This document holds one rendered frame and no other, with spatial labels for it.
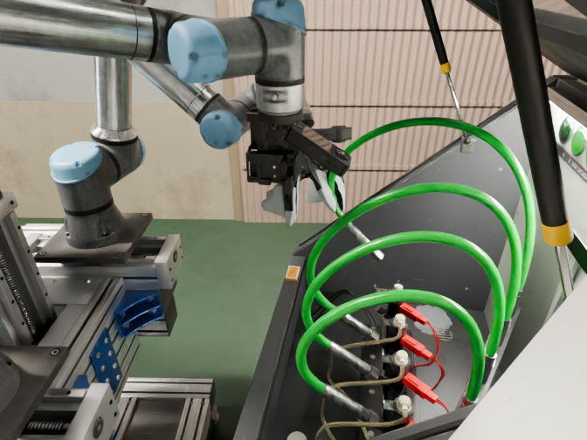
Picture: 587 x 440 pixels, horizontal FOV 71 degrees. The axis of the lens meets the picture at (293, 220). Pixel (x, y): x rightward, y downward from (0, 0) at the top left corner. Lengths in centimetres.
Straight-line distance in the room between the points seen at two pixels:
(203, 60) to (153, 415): 145
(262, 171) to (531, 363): 47
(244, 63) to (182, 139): 244
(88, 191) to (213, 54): 62
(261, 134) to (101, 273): 68
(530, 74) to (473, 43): 259
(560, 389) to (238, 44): 48
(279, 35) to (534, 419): 51
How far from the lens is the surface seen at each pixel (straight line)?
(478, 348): 54
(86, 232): 113
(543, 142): 32
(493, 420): 41
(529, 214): 74
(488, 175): 104
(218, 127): 82
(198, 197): 316
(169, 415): 176
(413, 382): 69
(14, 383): 85
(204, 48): 55
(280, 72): 62
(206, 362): 216
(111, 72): 110
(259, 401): 83
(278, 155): 66
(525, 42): 29
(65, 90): 320
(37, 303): 111
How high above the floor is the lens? 163
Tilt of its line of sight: 31 degrees down
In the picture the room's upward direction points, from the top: straight up
